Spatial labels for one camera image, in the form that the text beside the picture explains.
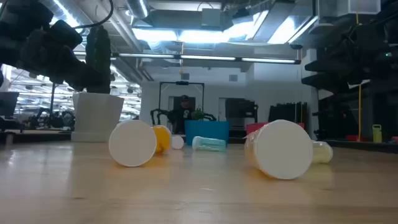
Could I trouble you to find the silver ventilation duct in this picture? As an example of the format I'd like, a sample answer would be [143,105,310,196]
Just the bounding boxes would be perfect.
[126,0,150,19]

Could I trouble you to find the long ceiling light bar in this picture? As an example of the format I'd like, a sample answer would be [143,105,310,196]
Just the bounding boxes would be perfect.
[111,52,302,65]

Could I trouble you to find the dark monitor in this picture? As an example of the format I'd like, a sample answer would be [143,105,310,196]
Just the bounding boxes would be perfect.
[0,91,19,118]

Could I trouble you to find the black gantry frame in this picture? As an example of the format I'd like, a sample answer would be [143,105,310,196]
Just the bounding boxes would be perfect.
[158,81,205,121]

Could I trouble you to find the orange pill bottle white cap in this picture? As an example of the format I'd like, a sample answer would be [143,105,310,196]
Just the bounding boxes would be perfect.
[152,124,173,154]
[244,119,314,180]
[108,119,157,168]

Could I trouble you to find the black upright panels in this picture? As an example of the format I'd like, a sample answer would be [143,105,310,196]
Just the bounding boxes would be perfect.
[268,101,308,124]

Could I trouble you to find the teal pill bottle white cap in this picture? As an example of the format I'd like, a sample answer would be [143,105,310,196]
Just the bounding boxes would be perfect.
[192,136,227,153]

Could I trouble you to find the yellow-green jug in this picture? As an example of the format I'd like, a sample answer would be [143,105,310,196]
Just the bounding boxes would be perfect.
[372,124,382,143]

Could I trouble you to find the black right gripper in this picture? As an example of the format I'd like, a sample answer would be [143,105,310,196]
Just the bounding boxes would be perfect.
[300,29,391,93]

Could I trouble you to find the blue plastic bin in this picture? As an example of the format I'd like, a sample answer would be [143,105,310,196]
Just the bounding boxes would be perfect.
[184,120,230,146]

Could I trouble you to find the purple pill bottle white cap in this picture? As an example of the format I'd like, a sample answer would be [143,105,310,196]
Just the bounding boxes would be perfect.
[171,135,185,151]

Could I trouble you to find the yellow pill bottle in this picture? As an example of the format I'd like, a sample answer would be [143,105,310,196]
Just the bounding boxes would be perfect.
[311,140,334,165]

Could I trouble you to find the green cactus plant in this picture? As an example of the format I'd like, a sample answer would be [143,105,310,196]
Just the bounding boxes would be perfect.
[85,26,116,94]

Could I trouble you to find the small green potted plant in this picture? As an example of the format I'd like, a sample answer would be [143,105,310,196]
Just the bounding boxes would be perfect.
[191,108,206,121]

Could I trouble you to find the grey ceiling unit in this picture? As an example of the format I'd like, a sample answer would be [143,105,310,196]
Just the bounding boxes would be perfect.
[201,8,222,27]

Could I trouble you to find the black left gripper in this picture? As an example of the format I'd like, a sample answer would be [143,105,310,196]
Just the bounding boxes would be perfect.
[18,30,108,93]

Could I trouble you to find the red plastic bin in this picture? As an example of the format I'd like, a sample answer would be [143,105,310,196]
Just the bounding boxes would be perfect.
[245,122,305,135]

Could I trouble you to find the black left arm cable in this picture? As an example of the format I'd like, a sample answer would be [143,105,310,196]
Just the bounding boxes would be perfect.
[73,0,114,29]

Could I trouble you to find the black cabinet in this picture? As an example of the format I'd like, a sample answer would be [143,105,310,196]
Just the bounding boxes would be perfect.
[225,98,259,128]

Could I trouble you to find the person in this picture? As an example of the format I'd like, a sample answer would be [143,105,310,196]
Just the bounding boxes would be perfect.
[169,95,195,134]

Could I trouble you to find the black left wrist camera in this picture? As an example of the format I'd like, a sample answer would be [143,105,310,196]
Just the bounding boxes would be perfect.
[46,20,83,50]

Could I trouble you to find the white bin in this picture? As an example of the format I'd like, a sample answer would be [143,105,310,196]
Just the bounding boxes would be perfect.
[70,92,124,143]

